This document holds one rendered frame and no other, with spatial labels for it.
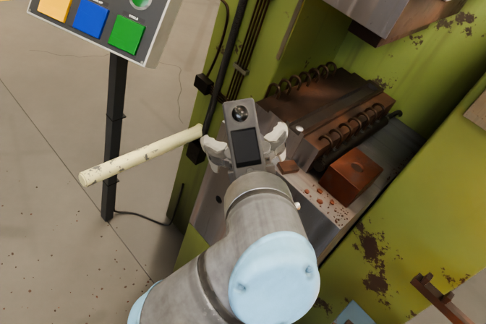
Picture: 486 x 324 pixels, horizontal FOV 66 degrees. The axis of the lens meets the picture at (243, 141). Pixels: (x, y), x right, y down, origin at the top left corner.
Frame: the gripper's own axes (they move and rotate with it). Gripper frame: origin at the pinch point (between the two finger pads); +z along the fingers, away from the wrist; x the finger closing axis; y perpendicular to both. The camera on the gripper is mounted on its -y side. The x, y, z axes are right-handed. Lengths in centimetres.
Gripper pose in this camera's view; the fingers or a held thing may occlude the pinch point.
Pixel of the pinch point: (242, 126)
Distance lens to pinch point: 67.7
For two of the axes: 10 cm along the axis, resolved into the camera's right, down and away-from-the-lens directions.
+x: 9.8, -1.7, 0.1
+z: -0.9, -4.2, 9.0
